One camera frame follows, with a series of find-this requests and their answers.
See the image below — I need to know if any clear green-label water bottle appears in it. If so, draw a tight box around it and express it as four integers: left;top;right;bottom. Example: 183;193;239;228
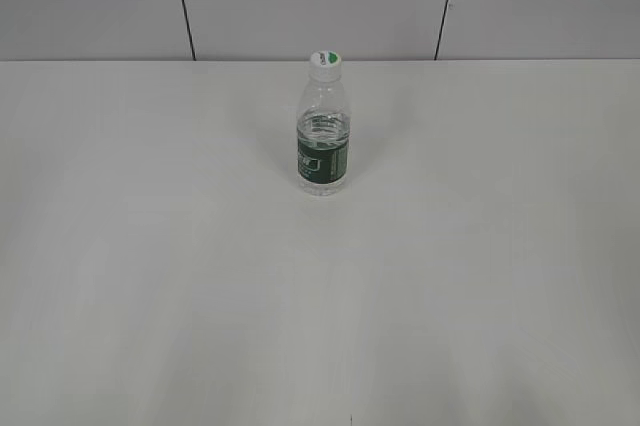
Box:
296;76;351;196

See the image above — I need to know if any white green bottle cap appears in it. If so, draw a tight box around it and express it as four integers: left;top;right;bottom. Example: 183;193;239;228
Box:
309;50;342;83

